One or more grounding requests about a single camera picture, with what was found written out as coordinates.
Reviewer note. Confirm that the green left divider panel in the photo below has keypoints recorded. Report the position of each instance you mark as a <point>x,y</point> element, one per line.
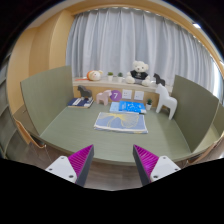
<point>46,95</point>

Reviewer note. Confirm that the small potted plant left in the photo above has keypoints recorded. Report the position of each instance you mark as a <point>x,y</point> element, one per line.
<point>110,76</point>

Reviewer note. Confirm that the white wooden horse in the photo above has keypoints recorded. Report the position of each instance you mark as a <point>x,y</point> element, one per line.
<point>165,100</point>

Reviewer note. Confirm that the small potted plant on table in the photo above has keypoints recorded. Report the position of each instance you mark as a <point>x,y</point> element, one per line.
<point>149,104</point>

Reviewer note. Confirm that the wooden chair left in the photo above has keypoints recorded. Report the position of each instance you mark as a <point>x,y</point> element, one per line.
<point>27,137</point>

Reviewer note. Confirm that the green right divider panel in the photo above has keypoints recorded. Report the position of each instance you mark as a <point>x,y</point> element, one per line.
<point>196,110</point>

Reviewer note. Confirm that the white teddy bear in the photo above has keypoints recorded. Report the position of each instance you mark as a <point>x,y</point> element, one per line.
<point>139,74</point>

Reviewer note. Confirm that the small dark horse figure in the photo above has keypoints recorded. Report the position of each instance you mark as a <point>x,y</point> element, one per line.
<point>159,80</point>

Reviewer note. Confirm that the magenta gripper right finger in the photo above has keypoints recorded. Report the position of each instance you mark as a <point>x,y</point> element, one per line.
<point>151,167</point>

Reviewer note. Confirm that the white wall socket right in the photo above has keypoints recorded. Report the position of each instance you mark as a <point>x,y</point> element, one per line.
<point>139,95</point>

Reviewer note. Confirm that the white wall socket left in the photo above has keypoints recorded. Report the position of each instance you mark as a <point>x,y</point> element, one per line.
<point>126,94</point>

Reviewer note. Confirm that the blue yellow patterned towel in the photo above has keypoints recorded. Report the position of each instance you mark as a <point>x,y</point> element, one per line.
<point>121,122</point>

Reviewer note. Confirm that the dark blue book stack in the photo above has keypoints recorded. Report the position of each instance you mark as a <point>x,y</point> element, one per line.
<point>80,103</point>

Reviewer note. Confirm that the small potted plant right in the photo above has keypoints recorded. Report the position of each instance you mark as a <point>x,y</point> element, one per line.
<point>120,77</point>

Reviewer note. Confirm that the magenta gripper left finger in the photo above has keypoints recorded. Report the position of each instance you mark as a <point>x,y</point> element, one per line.
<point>75,167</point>

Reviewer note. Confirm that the grey wooden horse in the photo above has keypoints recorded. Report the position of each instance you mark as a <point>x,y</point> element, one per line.
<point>85,93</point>

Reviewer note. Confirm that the orange white plush toy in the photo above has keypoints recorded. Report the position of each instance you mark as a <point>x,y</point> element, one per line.
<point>94,75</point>

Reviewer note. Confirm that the white grey curtain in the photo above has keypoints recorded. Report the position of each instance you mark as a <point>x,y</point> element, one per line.
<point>112,39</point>

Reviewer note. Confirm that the purple round number sign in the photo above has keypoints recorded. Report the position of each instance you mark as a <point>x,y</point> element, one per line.
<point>116,95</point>

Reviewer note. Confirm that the green divider panel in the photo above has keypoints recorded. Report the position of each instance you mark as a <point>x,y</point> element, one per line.
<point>196,110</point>
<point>46,95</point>

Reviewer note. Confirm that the white wall socket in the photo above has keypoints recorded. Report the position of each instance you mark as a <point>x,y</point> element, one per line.
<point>139,95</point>
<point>126,94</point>

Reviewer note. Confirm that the pink wooden horse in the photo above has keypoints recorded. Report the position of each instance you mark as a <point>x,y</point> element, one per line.
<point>103,97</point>

